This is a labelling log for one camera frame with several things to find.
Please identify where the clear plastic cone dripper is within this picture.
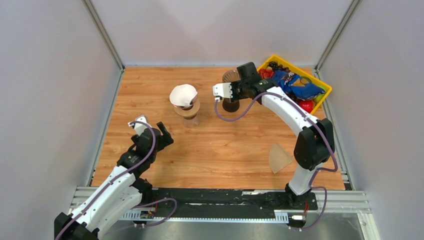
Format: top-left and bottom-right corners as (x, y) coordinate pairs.
(172, 95), (198, 111)

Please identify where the wooden ring dripper holder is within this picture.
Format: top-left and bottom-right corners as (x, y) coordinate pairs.
(174, 101), (201, 119)

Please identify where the white paper coffee filter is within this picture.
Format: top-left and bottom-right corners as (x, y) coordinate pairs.
(169, 84), (198, 104)

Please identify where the brown paper coffee filter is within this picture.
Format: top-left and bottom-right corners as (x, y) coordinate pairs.
(268, 143), (293, 174)

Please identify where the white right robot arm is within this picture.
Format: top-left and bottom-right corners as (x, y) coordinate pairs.
(230, 62), (335, 209)

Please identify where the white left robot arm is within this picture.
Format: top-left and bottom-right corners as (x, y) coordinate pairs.
(54, 115), (174, 240)

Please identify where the clear glass carafe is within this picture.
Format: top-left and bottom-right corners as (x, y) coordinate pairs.
(182, 116), (200, 129)

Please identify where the dark grape bunch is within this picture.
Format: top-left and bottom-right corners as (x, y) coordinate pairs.
(267, 61), (290, 73)

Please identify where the yellow plastic bin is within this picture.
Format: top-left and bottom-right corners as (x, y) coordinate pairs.
(257, 55), (332, 114)

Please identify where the red apple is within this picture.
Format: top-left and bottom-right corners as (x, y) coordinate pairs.
(297, 100), (315, 114)

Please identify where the green apple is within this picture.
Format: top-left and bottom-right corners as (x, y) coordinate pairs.
(313, 84), (327, 104)

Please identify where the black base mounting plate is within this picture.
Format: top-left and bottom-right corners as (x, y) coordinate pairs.
(140, 188), (318, 219)

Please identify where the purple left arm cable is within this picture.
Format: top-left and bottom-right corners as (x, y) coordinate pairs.
(54, 120), (178, 240)

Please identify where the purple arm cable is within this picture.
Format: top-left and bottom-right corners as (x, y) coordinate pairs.
(213, 92), (339, 231)
(54, 120), (178, 240)

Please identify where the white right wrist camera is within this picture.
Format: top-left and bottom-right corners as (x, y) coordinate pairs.
(212, 82), (233, 102)

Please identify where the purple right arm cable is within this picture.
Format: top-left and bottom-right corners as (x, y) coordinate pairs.
(213, 92), (339, 231)

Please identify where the aluminium frame rail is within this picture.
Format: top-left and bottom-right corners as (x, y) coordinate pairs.
(54, 186), (379, 240)

